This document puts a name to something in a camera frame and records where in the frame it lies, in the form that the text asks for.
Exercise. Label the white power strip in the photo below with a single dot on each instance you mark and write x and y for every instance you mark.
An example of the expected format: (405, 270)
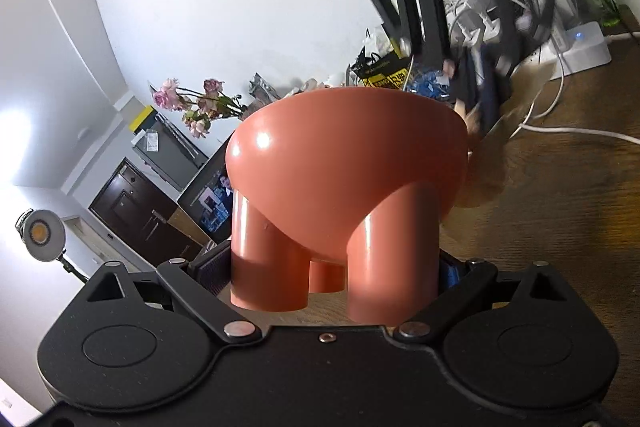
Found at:
(575, 50)

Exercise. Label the round studio lamp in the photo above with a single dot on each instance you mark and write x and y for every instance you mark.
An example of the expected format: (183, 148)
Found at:
(44, 236)

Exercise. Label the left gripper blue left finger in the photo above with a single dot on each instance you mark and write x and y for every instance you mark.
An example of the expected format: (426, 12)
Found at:
(211, 268)

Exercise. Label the silver laptop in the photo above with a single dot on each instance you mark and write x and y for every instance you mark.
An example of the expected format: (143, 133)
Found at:
(208, 197)

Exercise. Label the orange footed bowl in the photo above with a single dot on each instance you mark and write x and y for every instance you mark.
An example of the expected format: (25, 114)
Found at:
(343, 189)

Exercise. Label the black yellow box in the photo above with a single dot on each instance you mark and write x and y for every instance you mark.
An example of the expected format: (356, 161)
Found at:
(376, 71)

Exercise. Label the blue plastic bag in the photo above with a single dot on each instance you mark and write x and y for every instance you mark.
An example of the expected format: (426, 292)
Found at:
(430, 83)

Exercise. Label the grey metal cabinet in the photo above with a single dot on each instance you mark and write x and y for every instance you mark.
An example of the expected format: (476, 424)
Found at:
(165, 149)

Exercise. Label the pink artificial flowers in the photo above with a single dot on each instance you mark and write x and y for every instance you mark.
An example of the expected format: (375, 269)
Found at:
(198, 109)

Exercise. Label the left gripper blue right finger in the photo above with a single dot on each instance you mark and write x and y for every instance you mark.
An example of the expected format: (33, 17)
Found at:
(464, 278)

